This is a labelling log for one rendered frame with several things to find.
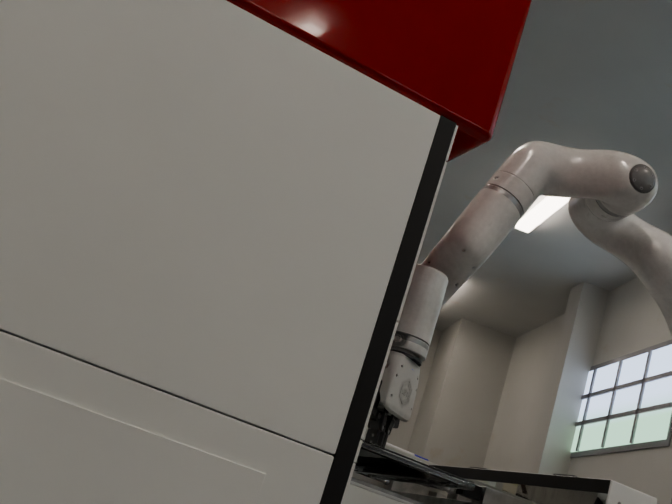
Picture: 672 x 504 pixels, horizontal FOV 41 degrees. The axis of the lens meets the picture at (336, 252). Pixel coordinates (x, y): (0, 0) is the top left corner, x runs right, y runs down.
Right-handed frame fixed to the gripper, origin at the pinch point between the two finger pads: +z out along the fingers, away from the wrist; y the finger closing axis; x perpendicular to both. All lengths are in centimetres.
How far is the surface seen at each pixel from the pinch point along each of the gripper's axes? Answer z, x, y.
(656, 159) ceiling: -287, 81, 410
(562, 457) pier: -123, 175, 659
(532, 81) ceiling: -287, 140, 317
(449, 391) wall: -198, 371, 819
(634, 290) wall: -274, 135, 621
